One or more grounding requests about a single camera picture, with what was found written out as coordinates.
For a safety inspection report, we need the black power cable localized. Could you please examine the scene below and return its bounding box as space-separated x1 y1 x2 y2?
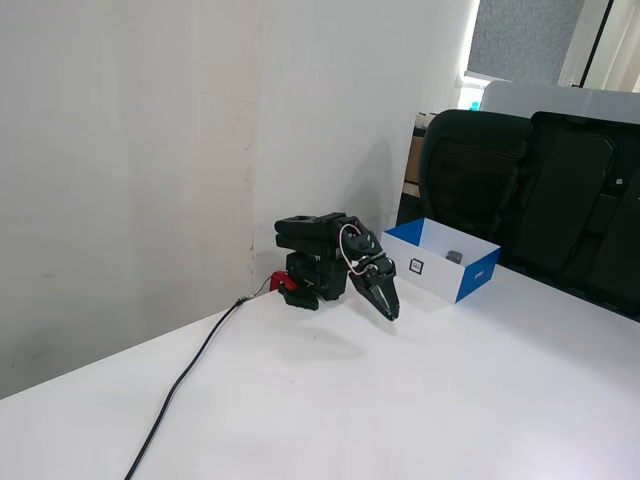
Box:
123 280 275 480

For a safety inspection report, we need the pink white servo wire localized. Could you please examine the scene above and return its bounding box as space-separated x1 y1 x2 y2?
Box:
337 224 370 277

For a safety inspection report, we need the gray window blind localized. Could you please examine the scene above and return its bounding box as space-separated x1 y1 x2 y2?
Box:
467 0 586 84

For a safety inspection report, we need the blue and white cardboard box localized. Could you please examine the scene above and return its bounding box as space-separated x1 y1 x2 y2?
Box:
380 217 503 305

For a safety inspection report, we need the red and black table clamp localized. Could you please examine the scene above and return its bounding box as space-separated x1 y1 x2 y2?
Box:
268 269 321 312

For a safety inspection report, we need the black office chair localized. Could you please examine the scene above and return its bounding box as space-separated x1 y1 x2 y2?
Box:
418 108 532 242

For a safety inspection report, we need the brown cardboard box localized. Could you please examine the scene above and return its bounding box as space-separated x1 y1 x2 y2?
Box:
402 112 437 199

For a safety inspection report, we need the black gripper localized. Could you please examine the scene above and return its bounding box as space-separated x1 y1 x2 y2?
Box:
336 215 401 321

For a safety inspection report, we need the white partition panel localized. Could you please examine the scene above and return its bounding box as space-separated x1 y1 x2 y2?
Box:
481 80 640 125

